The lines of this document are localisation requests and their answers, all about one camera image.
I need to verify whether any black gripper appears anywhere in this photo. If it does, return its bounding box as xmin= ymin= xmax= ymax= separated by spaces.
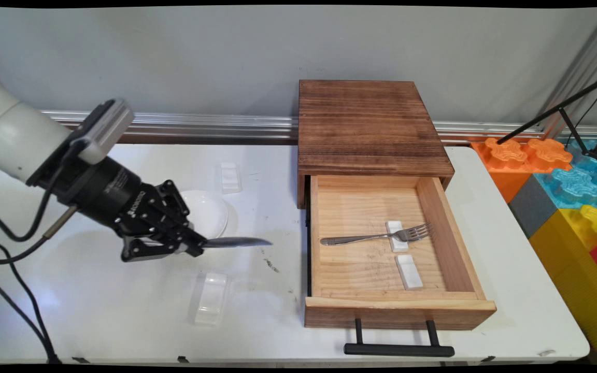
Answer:
xmin=51 ymin=154 xmax=208 ymax=263

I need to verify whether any silver metal table knife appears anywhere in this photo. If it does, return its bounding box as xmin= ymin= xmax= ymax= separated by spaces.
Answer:
xmin=174 ymin=236 xmax=273 ymax=255

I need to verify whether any white round ceramic plate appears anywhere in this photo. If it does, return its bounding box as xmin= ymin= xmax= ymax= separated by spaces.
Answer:
xmin=178 ymin=190 xmax=229 ymax=240

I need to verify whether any silver metal fork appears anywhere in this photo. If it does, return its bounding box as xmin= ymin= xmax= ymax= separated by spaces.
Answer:
xmin=320 ymin=223 xmax=434 ymax=247

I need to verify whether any dark brown wooden cabinet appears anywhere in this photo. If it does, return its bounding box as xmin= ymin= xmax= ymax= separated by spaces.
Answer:
xmin=297 ymin=79 xmax=456 ymax=209

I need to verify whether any white ceramic cutlery rest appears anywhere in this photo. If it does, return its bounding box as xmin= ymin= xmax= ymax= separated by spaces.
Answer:
xmin=395 ymin=254 xmax=424 ymax=291
xmin=386 ymin=220 xmax=409 ymax=253

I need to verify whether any orange foam block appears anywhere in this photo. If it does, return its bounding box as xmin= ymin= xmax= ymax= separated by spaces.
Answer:
xmin=472 ymin=137 xmax=573 ymax=204

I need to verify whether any grey foam block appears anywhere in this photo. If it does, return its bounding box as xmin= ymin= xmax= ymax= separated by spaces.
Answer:
xmin=508 ymin=176 xmax=559 ymax=239

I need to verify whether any blue foam block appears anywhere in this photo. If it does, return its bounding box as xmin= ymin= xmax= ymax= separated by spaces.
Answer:
xmin=534 ymin=139 xmax=597 ymax=209

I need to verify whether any black tripod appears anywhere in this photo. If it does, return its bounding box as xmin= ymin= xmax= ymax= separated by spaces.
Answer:
xmin=496 ymin=71 xmax=597 ymax=162

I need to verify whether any black cable with metal end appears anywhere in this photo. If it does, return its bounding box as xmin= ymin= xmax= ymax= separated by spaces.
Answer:
xmin=0 ymin=205 xmax=79 ymax=265

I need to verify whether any aluminium rail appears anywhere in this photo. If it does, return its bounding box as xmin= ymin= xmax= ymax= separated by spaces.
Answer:
xmin=42 ymin=110 xmax=597 ymax=146

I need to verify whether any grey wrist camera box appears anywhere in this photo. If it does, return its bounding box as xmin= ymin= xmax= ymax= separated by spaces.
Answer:
xmin=70 ymin=98 xmax=135 ymax=165

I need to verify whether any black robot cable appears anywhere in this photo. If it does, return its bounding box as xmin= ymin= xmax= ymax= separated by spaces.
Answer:
xmin=0 ymin=262 xmax=62 ymax=364
xmin=0 ymin=155 xmax=67 ymax=243

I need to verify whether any light wooden drawer black handle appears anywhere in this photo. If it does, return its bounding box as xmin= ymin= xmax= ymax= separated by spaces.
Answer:
xmin=304 ymin=175 xmax=497 ymax=358

